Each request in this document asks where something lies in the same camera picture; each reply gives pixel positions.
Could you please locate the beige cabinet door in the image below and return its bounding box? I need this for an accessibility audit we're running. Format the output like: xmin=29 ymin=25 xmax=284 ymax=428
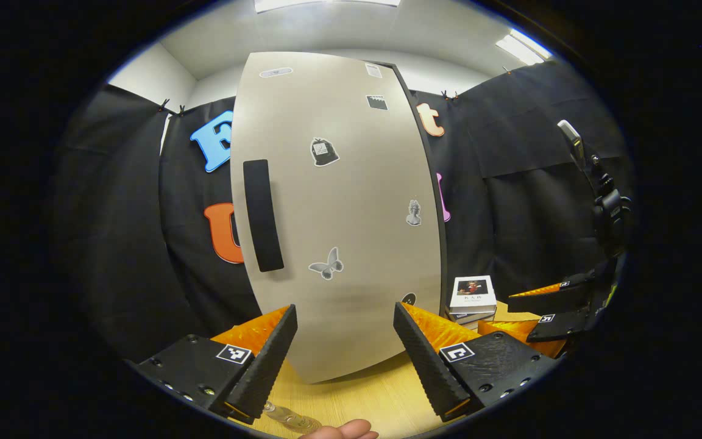
xmin=230 ymin=51 xmax=443 ymax=385

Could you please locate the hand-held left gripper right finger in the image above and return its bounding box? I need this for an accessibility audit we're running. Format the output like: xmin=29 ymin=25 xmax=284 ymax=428
xmin=393 ymin=301 xmax=562 ymax=423

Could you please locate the white book with portrait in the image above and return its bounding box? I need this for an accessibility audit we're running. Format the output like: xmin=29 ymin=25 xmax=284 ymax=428
xmin=450 ymin=276 xmax=498 ymax=315

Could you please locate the black backdrop cloth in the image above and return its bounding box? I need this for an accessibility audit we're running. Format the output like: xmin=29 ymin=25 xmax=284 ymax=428
xmin=52 ymin=61 xmax=632 ymax=363

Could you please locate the grey book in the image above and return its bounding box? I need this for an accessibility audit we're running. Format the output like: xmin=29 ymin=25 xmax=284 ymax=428
xmin=448 ymin=308 xmax=497 ymax=327

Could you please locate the grey cabinet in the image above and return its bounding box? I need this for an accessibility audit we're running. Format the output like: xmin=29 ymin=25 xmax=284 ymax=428
xmin=381 ymin=60 xmax=450 ymax=318

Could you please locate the black door handle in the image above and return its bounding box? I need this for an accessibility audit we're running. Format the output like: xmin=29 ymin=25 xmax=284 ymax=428
xmin=243 ymin=159 xmax=285 ymax=273

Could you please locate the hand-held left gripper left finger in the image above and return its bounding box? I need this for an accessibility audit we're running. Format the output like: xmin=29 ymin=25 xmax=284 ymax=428
xmin=135 ymin=304 xmax=299 ymax=426

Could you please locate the clear plastic bottle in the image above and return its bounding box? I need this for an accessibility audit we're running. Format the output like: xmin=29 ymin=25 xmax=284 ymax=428
xmin=263 ymin=399 xmax=322 ymax=435

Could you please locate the ceiling light panel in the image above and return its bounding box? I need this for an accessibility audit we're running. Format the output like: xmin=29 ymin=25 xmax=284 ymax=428
xmin=496 ymin=29 xmax=553 ymax=66

